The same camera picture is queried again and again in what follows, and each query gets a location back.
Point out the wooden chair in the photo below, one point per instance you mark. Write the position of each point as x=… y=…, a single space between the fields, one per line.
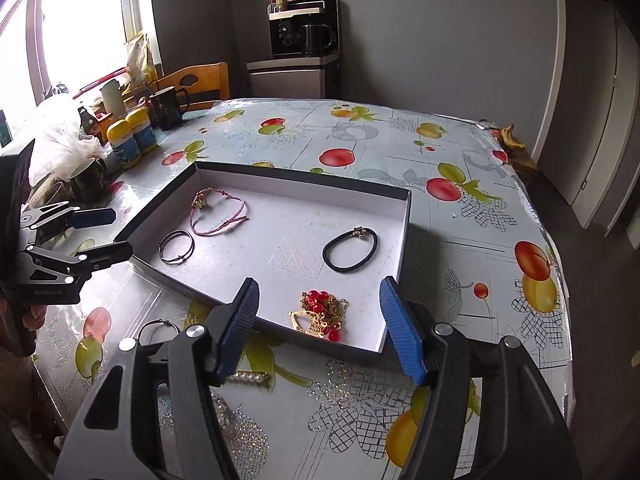
x=210 y=77

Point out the yellow lid blue label bottle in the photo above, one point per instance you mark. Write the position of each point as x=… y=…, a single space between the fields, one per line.
x=146 y=132
x=125 y=147

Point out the black coffee machine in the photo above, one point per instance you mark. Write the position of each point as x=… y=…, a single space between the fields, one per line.
x=300 y=35

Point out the brown bottle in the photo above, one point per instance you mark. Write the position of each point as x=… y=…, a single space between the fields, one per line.
x=87 y=122

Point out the yellow bag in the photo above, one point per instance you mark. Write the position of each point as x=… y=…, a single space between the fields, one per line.
x=139 y=57

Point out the white plastic bag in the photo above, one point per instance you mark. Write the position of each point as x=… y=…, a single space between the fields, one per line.
x=60 y=130

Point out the fruit print tablecloth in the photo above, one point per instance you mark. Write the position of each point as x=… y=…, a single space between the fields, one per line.
x=390 y=125

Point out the white closet door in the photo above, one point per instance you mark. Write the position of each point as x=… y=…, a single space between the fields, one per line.
x=590 y=110

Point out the grey cabinet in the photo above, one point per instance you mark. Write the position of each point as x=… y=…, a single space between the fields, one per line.
x=290 y=80

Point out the white tumbler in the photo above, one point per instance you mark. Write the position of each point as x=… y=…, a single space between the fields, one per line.
x=112 y=100

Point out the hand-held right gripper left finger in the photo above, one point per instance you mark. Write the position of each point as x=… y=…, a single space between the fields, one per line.
x=240 y=325

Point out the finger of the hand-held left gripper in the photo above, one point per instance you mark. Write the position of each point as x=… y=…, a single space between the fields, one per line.
x=107 y=251
x=95 y=217

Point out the glossy black mug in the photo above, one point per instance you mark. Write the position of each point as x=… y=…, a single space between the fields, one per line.
x=90 y=182

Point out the window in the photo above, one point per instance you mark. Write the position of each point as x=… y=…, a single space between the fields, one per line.
x=75 y=25

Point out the banana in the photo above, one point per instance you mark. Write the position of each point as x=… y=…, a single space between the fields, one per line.
x=511 y=137

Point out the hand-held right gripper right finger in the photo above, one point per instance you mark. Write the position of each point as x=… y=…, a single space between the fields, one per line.
x=400 y=330

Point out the person's left hand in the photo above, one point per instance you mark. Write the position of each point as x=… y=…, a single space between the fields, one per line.
x=35 y=317

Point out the red basket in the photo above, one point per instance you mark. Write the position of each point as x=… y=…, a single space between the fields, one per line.
x=95 y=85

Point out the grey cardboard box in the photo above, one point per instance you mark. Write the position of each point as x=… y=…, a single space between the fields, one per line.
x=300 y=220

